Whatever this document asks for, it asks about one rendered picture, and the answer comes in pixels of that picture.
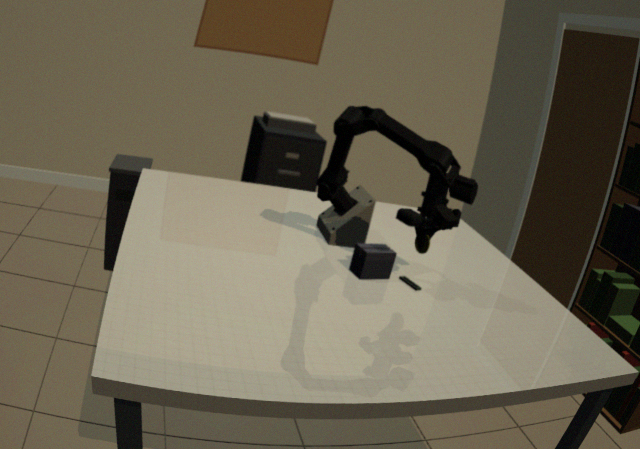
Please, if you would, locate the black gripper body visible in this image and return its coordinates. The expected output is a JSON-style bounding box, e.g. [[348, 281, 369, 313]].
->
[[396, 189, 449, 227]]

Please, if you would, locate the dark green rectangular frame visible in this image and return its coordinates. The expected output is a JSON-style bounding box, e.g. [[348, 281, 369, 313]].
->
[[399, 276, 422, 291]]

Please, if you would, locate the gold coin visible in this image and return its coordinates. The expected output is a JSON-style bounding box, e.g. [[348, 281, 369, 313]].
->
[[415, 235, 430, 254]]

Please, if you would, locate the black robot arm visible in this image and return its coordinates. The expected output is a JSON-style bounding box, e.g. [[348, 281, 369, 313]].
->
[[317, 106, 478, 230]]

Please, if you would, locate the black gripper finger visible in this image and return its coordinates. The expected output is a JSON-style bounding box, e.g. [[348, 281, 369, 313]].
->
[[428, 224, 441, 240], [414, 225, 432, 250]]

